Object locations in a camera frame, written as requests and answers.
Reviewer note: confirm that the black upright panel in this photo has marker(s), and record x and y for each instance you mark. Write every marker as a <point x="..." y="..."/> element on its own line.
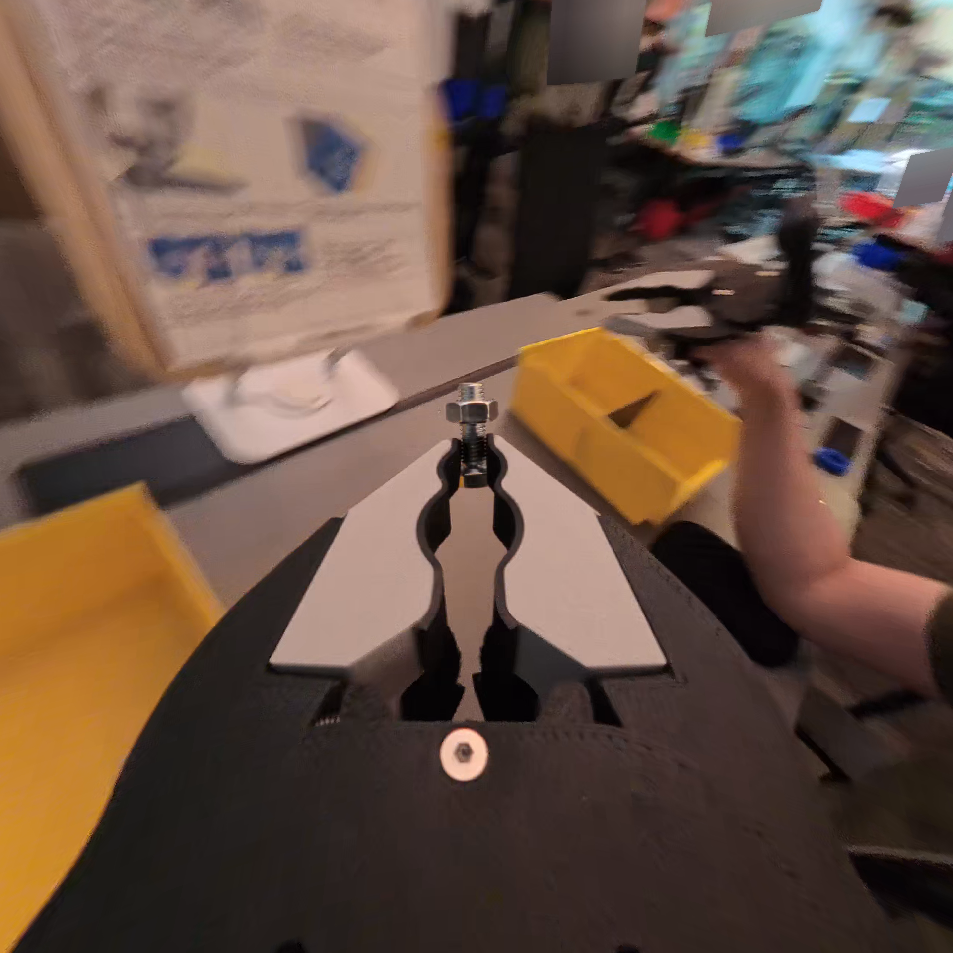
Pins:
<point x="558" y="216"/>

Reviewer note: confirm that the steel hex nut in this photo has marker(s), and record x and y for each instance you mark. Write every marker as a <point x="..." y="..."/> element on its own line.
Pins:
<point x="470" y="412"/>

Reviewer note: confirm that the yellow plastic bin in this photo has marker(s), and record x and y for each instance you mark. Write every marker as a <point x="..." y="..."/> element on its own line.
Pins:
<point x="633" y="461"/>
<point x="74" y="670"/>

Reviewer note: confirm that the blue storage bin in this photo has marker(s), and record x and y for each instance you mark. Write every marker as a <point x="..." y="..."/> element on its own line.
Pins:
<point x="461" y="100"/>

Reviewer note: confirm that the printed instruction sheet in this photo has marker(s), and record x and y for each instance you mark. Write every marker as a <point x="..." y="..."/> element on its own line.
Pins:
<point x="260" y="186"/>

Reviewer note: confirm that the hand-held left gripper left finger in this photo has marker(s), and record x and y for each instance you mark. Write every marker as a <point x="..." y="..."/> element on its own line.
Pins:
<point x="357" y="595"/>

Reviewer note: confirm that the steel hex bolt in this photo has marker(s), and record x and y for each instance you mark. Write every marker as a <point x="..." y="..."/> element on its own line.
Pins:
<point x="473" y="447"/>

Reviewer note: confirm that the person's right forearm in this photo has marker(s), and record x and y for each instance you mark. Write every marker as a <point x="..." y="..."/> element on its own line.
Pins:
<point x="789" y="536"/>

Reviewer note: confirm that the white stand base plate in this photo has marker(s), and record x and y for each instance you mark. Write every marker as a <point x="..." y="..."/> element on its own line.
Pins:
<point x="298" y="417"/>

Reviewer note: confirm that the black desk panel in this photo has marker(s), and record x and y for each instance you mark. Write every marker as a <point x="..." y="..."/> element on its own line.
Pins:
<point x="112" y="465"/>

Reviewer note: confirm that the red floor container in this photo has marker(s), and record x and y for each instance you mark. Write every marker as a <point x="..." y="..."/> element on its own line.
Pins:
<point x="662" y="220"/>

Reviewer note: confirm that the red storage bin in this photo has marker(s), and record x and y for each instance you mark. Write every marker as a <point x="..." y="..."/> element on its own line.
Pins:
<point x="867" y="208"/>

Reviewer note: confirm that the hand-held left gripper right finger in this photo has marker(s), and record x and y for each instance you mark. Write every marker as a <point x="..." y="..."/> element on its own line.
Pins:
<point x="581" y="595"/>

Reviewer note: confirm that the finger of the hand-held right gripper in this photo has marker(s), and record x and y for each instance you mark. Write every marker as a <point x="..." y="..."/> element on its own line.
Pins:
<point x="670" y="321"/>
<point x="677" y="281"/>

